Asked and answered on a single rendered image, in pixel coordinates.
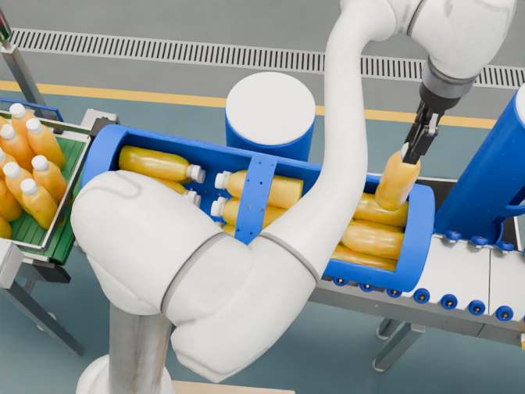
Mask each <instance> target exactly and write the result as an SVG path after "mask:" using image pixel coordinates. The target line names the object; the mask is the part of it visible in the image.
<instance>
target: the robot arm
mask: <svg viewBox="0 0 525 394"><path fill-rule="evenodd" d="M516 2H517V0H341V1H340V6H341V15H340V17H339V19H338V20H337V22H336V24H335V25H334V28H333V30H332V31H331V33H330V37H329V40H328V42H327V48H326V52H325V60H324V112H325V152H324V161H323V167H322V170H321V173H320V176H319V178H318V179H317V181H316V183H315V184H314V185H313V187H312V188H311V189H310V190H309V192H308V193H307V194H305V195H304V196H303V197H302V198H301V199H300V200H299V201H298V202H296V203H295V204H294V205H293V206H292V207H291V208H290V209H289V210H288V211H286V212H285V213H284V214H283V215H282V216H280V217H279V218H277V219H276V220H275V221H274V222H273V223H272V224H270V225H269V226H268V227H266V228H265V229H264V230H262V231H261V232H260V233H259V234H258V235H257V236H256V237H255V238H254V239H253V240H252V241H251V242H250V243H249V244H248V245H246V244H244V243H243V242H240V241H238V240H237V239H235V238H233V237H231V236H230V235H228V234H227V233H226V232H225V231H224V230H222V229H221V228H220V227H219V226H218V225H217V224H216V223H215V222H214V221H213V220H212V219H211V218H210V217H209V216H208V215H206V214H205V213H204V212H203V211H201V210H200V209H199V208H198V207H197V206H195V205H194V204H193V203H191V202H190V201H188V200H187V199H185V198H184V197H183V196H182V195H180V194H178V193H177V192H175V191H174V190H172V189H171V188H169V187H167V186H165V185H164V184H163V183H161V182H159V181H157V180H155V179H152V178H150V177H147V176H145V175H142V174H137V173H134V172H130V171H125V170H118V171H107V172H105V173H103V174H99V175H98V176H96V177H95V178H93V179H92V180H91V181H89V182H88V183H87V184H86V185H85V186H84V187H83V188H82V189H81V191H80V192H79V194H78V195H77V197H76V199H75V201H74V203H73V207H72V213H71V218H70V222H71V225H72V228H73V233H74V234H75V237H76V239H77V242H78V244H79V246H80V247H81V248H82V249H83V250H84V251H85V252H86V253H87V259H88V261H89V262H90V264H91V266H92V268H93V270H94V272H95V274H96V276H97V279H98V281H99V283H100V285H101V287H102V290H103V292H104V293H105V295H106V297H107V298H108V299H109V300H110V316H109V354H108V355H105V356H103V357H100V358H98V359H97V360H95V361H94V362H93V363H92V364H90V365H89V366H88V367H87V369H86V370H85V371H84V373H83V374H82V375H81V376H80V379H79V381H78V383H77V391H76V394H176V392H175V390H174V387H173V385H172V382H171V379H170V375H169V373H168V371H167V369H166V368H165V367H164V365H165V360H166V353H167V349H168V344H169V340H170V338H171V342H172V347H173V350H174V352H175V353H176V355H177V359H178V360H179V362H180V363H182V364H183V365H184V366H185V367H187V368H189V369H191V370H192V371H194V372H195V373H197V374H199V375H201V376H202V377H204V378H206V379H208V380H210V381H212V382H214V383H218V382H220V381H222V380H223V379H225V378H228V377H230V376H232V375H234V374H236V373H238V372H239V371H241V370H243V369H245V368H246V367H247V366H248V365H249V364H251V363H253V362H254V361H255V360H257V359H258V358H259V357H260V356H261V355H263V354H264V353H265V351H267V350H268V349H269V348H270V347H271V346H272V345H273V344H274V343H275V342H276V341H277V340H278V339H279V337H281V336H282V334H283V333H284V332H285V331H286V330H287V329H288V327H289V326H290V325H291V323H292V322H293V321H294V319H295V318H296V317H297V316H298V315H299V313H300V312H301V311H302V308H303V306H304V305H305V303H306V301H307V299H308V298H309V296H310V295H311V293H312V291H313V289H314V288H315V287H316V285H317V283H318V282H319V280H320V279H321V277H322V275H323V272H324V271H325V268H326V266H327V264H328V262H329V260H330V258H331V256H332V254H333V252H334V250H335V248H336V246H337V244H338V243H339V241H340V239H341V236H342V235H343V233H344V232H345V229H346V227H347V226H348V224H349V222H350V220H351V219H352V216H353V214H354V212H355V210H356V208H357V206H358V204H359V201H360V199H361V196H362V193H363V189H364V185H365V182H366V172H367V162H368V150H367V139H366V122H365V113H364V105H363V89H362V81H361V71H360V56H361V52H362V50H363V48H364V46H365V45H366V43H367V42H369V41H370V40H371V41H384V40H386V39H388V38H389V37H390V36H394V35H397V34H398V33H403V34H405V35H407V36H409V37H410V38H411V39H413V40H414V41H416V42H417V43H418V44H419V45H421V46H422V47H423V48H424V49H425V50H426V51H427V53H428V56H427V60H426V62H425V63H424V66H423V69H422V81H421V83H420V87H419V93H420V97H421V100H420V103H419V105H418V107H417V109H416V114H417V115H416V118H415V119H414V123H415V124H412V126H411V128H410V130H409V133H408V134H407V137H406V139H405V142H404V144H405V143H407V142H408V143H409V144H408V148H407V150H406V152H405V155H404V157H403V159H402V162H403V163H409V164H413V165H416V164H417V162H418V160H419V159H420V157H421V156H425V154H426V152H427V150H428V149H429V147H430V145H431V143H432V141H433V140H434V138H435V137H436V136H438V134H439V129H438V128H437V127H436V126H437V125H438V123H439V121H440V119H441V118H442V117H443V116H444V114H445V110H447V109H451V108H453V107H454V106H456V105H457V104H458V103H459V100H460V99H461V98H462V96H463V95H465V94H466V93H468V92H469V91H470V89H471V88H472V86H473V84H474V82H475V81H476V79H477V77H478V76H479V75H480V72H481V71H482V69H483V67H484V66H486V65H487V64H489V62H490V61H491V60H492V59H493V58H494V56H495V54H496V53H497V51H498V50H499V48H500V47H501V45H502V42H503V41H504V39H505V36H506V35H507V32H508V30H509V27H510V25H511V22H512V20H513V16H514V13H515V10H516ZM172 323H174V324H175V325H176V326H177V328H176V329H175V331H174V332H173V334H172V335H171V337H170V332H171V328H172Z"/></svg>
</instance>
